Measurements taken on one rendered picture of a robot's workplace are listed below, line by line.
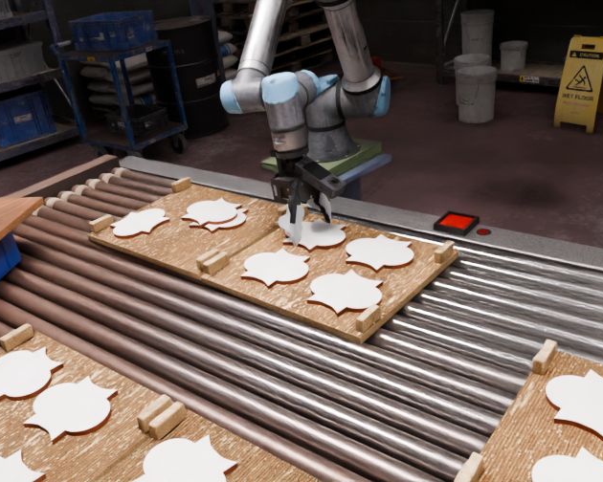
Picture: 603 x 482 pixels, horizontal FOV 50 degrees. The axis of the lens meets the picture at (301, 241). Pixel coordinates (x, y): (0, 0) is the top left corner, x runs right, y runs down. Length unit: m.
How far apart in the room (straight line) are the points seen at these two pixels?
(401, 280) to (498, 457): 0.46
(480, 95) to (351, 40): 3.32
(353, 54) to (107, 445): 1.21
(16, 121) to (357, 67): 4.27
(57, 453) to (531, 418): 0.67
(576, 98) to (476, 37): 1.48
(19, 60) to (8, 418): 4.78
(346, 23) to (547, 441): 1.18
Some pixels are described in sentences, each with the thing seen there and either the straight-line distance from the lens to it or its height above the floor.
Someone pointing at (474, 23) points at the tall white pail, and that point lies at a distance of 6.04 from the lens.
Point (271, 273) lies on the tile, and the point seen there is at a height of 0.95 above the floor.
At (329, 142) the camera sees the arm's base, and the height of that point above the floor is 0.95.
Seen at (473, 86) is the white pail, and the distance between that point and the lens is 5.02.
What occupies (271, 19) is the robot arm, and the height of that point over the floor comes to 1.37.
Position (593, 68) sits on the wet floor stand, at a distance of 4.85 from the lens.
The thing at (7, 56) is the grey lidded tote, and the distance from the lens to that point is 5.70.
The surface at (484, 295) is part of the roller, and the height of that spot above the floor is 0.92.
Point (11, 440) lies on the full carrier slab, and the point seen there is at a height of 0.94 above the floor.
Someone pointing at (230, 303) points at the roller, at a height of 0.92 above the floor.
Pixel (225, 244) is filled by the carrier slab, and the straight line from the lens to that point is 1.47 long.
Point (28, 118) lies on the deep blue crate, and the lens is 5.81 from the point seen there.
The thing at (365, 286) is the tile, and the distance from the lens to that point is 1.22.
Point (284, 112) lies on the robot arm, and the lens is 1.33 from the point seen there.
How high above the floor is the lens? 1.59
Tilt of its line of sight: 27 degrees down
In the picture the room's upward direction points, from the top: 7 degrees counter-clockwise
